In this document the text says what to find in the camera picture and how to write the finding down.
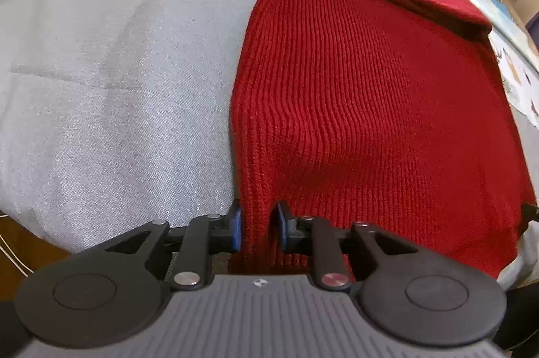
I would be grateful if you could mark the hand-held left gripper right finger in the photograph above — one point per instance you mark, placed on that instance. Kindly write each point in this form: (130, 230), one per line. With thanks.
(283, 229)

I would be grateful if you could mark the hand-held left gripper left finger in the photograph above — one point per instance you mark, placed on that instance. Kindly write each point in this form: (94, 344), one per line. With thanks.
(236, 229)

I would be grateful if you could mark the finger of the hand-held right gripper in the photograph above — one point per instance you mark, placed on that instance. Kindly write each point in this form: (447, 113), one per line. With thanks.
(531, 212)

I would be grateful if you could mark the red knit sweater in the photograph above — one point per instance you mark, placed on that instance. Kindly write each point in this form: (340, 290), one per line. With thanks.
(358, 88)

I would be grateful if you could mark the grey printed bed sheet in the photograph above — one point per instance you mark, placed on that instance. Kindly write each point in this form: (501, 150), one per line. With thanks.
(105, 88)

